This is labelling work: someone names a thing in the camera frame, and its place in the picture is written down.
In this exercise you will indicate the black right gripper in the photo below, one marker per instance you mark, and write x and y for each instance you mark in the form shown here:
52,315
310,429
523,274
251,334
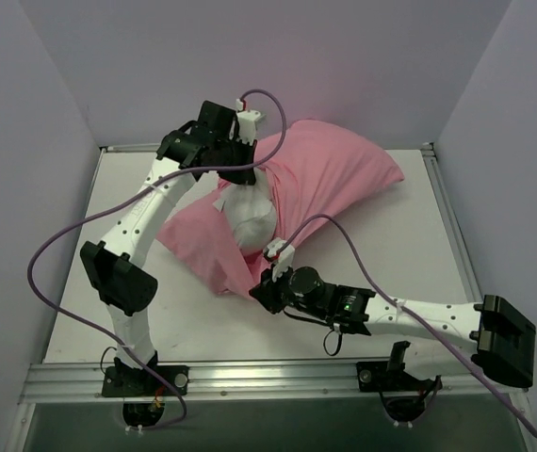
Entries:
268,292

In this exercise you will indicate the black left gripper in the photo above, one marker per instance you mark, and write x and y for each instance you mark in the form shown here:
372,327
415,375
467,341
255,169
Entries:
239,170

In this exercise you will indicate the white pillow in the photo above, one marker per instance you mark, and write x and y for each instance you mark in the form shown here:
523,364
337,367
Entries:
250,213

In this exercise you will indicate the pink rose-print pillowcase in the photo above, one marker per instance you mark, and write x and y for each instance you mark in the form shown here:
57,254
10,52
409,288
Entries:
318,171

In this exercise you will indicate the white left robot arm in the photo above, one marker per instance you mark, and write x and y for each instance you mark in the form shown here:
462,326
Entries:
220,137

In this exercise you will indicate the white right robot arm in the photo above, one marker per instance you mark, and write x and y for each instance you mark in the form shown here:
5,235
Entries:
499,339

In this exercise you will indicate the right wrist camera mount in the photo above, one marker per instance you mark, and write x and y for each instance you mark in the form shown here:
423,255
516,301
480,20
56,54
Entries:
280,255

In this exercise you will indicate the front aluminium rail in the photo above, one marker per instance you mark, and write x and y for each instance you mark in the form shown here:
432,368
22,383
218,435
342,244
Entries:
80,382

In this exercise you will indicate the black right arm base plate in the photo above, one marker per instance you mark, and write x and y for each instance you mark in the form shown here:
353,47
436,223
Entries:
375,377

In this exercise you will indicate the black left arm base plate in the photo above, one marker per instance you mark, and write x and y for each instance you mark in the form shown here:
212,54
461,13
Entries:
123,381

